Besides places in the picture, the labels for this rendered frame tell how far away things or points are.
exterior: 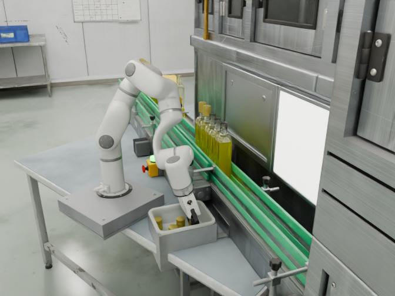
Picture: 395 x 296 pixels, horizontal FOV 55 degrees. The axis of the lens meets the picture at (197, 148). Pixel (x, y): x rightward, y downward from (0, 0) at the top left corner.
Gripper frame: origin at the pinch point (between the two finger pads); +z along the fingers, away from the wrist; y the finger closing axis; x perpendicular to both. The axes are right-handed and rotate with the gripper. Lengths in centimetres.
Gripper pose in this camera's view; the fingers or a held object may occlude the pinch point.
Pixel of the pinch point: (193, 222)
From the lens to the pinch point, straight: 147.0
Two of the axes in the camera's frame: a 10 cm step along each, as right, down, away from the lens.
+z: 2.4, 8.5, 4.6
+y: -3.6, -3.6, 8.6
